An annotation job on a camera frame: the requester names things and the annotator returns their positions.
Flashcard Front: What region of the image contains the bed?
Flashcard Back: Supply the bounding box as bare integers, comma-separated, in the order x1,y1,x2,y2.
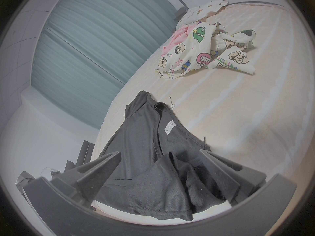
91,0,313,228

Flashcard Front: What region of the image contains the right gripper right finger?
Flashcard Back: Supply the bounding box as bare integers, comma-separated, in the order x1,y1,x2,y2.
199,150,268,205

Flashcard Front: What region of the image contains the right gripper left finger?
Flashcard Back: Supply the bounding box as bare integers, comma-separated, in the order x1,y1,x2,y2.
52,151,121,207

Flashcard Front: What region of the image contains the pink garment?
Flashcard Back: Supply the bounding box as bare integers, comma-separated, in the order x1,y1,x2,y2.
161,25,195,56

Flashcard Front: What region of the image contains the black T-shirt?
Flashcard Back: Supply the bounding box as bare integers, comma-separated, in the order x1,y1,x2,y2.
92,90,233,222

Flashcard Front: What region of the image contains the blue-green curtain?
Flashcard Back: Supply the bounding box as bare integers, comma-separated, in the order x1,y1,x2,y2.
31,0,178,130

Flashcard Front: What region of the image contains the pile of clothes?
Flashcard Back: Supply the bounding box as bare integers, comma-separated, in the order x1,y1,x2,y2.
155,22,258,80

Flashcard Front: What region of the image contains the white printed pillow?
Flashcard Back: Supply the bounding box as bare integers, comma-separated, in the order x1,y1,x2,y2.
176,0,229,30

